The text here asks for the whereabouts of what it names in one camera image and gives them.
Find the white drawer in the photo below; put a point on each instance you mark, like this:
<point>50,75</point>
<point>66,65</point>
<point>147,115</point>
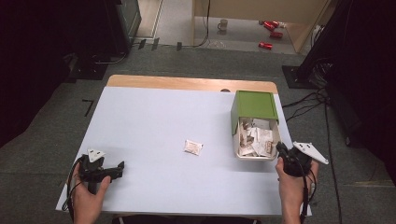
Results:
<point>236,149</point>

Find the black stand post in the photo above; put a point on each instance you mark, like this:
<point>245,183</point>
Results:
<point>323,34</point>

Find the green drawer box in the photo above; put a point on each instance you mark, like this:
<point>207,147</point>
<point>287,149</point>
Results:
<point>253,104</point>

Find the person's right hand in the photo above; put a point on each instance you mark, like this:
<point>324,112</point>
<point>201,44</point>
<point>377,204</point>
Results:
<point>292,189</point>

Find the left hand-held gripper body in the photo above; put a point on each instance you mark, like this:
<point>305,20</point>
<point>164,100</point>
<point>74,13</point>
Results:
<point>90,171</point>

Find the black curtain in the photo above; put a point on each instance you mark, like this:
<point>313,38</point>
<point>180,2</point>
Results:
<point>34,68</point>
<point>370,87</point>

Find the wooden table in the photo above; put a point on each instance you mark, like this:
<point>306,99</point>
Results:
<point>186,83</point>

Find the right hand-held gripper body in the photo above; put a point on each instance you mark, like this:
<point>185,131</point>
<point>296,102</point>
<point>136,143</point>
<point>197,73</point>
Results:
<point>299,165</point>

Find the small white brown-printed packet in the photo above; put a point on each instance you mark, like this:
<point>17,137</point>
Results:
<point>193,147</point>

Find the black stand base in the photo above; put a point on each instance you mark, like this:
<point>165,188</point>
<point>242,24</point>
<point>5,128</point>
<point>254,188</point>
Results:
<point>294,77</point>

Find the red can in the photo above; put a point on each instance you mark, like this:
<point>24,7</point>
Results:
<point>265,45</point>
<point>268,25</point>
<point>276,34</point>
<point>275,23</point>

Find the grey mug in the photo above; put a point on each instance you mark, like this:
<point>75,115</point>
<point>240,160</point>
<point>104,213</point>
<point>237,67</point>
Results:
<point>223,25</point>

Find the beige wooden cabinet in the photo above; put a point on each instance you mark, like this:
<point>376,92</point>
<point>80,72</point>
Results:
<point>258,7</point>

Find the pile of white sachets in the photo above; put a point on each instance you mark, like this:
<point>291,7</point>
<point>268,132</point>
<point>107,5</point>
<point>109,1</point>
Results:
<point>258,140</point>

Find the person's left hand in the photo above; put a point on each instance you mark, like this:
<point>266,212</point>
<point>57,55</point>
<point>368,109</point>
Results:
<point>88,202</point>

